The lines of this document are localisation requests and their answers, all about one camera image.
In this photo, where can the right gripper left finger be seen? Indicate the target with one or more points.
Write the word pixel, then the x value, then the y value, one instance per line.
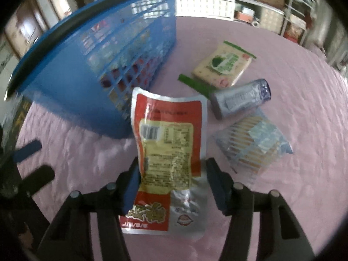
pixel 118 197

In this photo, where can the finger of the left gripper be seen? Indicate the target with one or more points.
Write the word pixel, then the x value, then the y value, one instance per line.
pixel 36 180
pixel 26 151

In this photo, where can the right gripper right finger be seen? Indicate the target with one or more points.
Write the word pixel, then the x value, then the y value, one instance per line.
pixel 231 198

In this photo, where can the clear blue wafer bag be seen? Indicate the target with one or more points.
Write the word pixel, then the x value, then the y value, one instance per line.
pixel 251 145

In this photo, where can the orange silver snack pouch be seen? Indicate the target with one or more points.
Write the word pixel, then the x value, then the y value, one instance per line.
pixel 170 134

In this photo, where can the blue plastic basket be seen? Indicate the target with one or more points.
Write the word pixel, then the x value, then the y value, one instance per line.
pixel 85 68

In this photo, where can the silver purple candy tube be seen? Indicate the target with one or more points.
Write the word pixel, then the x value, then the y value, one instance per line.
pixel 233 100

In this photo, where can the green soda cracker pack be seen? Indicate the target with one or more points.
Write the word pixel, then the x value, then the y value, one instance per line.
pixel 222 69

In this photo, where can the pink quilted tablecloth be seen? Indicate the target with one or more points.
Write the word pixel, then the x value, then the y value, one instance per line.
pixel 301 151

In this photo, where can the white tv cabinet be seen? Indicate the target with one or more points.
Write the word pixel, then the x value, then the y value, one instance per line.
pixel 253 12

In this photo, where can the white metal shelf rack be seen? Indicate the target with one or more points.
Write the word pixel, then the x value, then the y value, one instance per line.
pixel 298 19

